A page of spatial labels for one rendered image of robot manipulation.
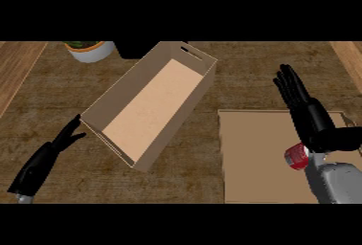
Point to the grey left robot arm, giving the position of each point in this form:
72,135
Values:
24,199

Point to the flat brown tray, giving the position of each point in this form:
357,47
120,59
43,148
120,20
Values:
263,159

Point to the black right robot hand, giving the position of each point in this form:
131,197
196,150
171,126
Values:
316,121

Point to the white plant pot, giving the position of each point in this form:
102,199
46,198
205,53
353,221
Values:
90,50

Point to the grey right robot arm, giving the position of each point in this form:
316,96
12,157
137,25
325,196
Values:
337,182

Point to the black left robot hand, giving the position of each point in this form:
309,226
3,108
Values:
41,158

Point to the open cardboard box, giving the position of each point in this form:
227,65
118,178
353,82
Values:
151,105

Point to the red can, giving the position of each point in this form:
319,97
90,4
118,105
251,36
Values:
297,156

